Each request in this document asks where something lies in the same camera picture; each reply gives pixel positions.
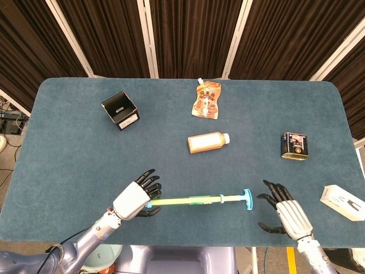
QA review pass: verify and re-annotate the brown curtain screen panel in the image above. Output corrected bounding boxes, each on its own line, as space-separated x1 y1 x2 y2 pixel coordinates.
310 17 365 149
136 0 252 80
0 0 95 116
222 0 365 82
45 0 159 79

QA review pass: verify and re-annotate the black rectangular tin can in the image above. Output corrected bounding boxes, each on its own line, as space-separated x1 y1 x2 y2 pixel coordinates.
280 132 309 160

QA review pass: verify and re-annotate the pale green plastic bucket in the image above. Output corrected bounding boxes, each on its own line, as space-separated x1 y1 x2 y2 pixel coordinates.
84 244 123 272

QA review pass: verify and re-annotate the orange spout pouch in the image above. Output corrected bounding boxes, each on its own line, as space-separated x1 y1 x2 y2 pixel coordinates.
190 78 222 120

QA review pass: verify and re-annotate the black floor device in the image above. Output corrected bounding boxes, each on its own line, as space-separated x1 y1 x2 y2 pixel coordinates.
4 118 23 135

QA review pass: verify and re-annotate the blue felt table mat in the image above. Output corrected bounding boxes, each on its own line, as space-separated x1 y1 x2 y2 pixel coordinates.
0 77 365 249

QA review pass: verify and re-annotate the orange bottle white cap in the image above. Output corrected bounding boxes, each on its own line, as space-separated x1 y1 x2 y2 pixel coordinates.
187 131 231 155

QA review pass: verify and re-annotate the white carton box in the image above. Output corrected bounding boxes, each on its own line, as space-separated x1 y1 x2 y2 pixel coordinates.
319 184 365 222

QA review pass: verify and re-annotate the white table leg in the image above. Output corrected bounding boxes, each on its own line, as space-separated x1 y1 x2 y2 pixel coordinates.
250 247 259 274

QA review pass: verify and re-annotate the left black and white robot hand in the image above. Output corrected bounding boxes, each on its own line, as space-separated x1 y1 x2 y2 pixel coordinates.
112 168 163 222

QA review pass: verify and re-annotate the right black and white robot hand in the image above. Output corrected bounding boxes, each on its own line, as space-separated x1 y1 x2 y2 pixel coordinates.
256 179 314 240

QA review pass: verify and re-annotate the long green syringe tool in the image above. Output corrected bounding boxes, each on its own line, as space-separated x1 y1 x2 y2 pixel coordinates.
147 188 254 211

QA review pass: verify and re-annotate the grey-purple robot base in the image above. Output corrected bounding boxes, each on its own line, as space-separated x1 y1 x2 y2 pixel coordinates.
113 245 237 274

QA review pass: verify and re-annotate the black open cardboard box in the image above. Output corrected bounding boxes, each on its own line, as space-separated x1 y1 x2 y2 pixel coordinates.
101 91 140 132

